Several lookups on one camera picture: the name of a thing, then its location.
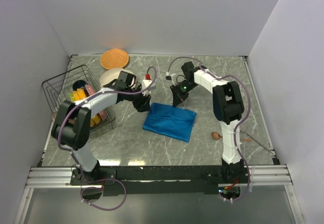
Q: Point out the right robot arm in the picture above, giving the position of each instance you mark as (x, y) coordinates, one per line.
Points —
(228, 108)

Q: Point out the yellow plate in rack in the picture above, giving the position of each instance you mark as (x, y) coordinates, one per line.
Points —
(79, 95)

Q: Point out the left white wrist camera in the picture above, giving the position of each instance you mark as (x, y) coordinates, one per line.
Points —
(147, 83)

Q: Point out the aluminium rail frame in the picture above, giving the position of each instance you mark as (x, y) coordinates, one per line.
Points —
(59, 177)

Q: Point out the orange woven round mat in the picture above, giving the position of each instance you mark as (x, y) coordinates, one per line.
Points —
(114, 58)

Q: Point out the cream divided plate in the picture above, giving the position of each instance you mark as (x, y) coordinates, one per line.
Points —
(110, 75)

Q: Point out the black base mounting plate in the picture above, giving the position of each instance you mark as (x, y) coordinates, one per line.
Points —
(117, 180)

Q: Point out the brown wooden plate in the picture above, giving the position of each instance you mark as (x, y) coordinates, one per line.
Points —
(54, 115)

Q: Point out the green plate in rack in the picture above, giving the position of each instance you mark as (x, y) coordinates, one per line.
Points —
(72, 97)

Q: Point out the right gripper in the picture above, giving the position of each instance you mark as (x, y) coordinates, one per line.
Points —
(177, 97)

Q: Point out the pink plate in rack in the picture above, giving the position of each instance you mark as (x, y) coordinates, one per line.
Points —
(95, 104)

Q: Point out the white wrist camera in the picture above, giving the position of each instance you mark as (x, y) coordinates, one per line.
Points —
(171, 76)
(147, 83)

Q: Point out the blue cloth napkin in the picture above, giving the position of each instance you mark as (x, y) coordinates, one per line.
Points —
(173, 122)

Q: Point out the wooden spoon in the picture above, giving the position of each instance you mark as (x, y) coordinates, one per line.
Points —
(216, 135)

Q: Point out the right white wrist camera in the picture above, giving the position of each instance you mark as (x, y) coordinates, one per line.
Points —
(171, 76)

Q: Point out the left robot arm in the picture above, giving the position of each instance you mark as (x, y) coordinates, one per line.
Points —
(71, 128)

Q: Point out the dark blue bowl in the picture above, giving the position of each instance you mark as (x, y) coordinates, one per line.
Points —
(79, 84)

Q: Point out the metal fork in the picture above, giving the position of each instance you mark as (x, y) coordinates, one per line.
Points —
(256, 141)

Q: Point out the black wire dish rack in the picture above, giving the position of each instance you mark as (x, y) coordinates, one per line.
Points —
(58, 89)

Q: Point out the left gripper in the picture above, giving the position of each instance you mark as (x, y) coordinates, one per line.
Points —
(143, 104)

